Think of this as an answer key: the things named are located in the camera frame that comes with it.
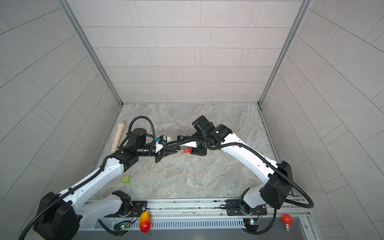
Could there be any red padlock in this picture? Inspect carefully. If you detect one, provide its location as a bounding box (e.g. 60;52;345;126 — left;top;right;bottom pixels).
176;147;193;154

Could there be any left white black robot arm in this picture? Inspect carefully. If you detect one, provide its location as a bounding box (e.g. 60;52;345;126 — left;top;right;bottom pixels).
19;117;183;240

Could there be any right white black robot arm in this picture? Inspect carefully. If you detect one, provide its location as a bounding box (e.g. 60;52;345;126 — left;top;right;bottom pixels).
155;116;314;235

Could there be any green cube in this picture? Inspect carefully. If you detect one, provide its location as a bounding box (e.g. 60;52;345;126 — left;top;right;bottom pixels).
122;176;131;184

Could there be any beige toy microphone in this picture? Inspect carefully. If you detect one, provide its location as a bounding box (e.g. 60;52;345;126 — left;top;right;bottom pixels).
111;121;126;154

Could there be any yellow red mango toy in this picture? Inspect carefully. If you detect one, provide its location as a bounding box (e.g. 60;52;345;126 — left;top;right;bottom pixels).
139;212;152;233

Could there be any left circuit board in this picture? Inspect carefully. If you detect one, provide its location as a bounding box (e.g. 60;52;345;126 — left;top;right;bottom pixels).
114;221;132;234

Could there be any circuit board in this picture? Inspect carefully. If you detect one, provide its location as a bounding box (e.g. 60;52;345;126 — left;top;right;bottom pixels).
243;219;261;235
114;221;132;234

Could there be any right circuit board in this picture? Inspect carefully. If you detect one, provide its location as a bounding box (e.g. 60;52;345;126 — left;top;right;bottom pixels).
243;219;261;235

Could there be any red light bulb toy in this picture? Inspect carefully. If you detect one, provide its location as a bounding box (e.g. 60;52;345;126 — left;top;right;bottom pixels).
282;214;293;232

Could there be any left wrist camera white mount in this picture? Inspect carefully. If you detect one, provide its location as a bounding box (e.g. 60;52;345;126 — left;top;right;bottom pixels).
155;135;171;154

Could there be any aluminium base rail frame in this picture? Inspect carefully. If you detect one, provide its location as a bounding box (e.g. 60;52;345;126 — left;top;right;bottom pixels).
75;198;320;240

